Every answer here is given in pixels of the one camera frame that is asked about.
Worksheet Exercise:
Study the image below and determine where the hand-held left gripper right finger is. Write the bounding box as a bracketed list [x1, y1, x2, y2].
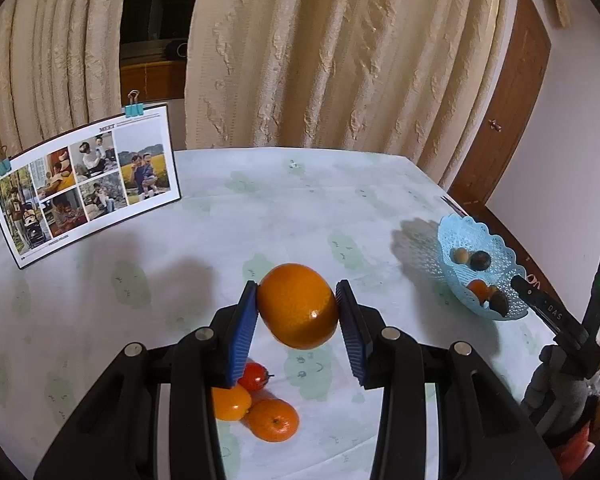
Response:
[334, 280, 563, 480]

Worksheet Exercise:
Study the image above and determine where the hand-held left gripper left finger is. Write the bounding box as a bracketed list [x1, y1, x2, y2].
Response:
[32, 280, 259, 480]

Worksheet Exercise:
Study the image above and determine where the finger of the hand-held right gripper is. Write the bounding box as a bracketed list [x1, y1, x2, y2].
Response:
[511, 275, 543, 308]

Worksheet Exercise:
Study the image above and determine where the dark wrinkled passion fruit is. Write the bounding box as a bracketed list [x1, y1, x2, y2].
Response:
[487, 291, 510, 317]

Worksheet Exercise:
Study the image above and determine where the large smooth orange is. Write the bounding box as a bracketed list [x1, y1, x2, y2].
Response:
[256, 263, 339, 350]

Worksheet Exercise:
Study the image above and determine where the light blue lace basket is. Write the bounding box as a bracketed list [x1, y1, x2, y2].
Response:
[437, 213, 530, 322]

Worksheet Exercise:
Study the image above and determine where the person's right hand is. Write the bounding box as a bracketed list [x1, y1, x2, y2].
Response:
[522, 345, 600, 446]

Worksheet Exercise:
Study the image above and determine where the small oval orange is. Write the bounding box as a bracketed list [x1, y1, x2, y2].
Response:
[211, 382, 253, 422]

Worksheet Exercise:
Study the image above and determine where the tangerine with stem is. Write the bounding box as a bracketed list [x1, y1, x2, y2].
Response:
[245, 397, 300, 443]

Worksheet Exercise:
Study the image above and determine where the white green printed tablecloth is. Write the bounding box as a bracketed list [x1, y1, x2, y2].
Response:
[0, 147, 600, 480]

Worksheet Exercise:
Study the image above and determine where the brown wooden door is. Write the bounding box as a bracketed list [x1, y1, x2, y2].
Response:
[447, 0, 553, 206]

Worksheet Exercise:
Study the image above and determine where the photo collage board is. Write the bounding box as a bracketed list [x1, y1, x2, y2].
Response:
[0, 104, 182, 270]

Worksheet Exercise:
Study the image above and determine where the beige curtain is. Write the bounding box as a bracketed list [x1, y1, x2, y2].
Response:
[0, 0, 131, 161]
[185, 0, 521, 191]

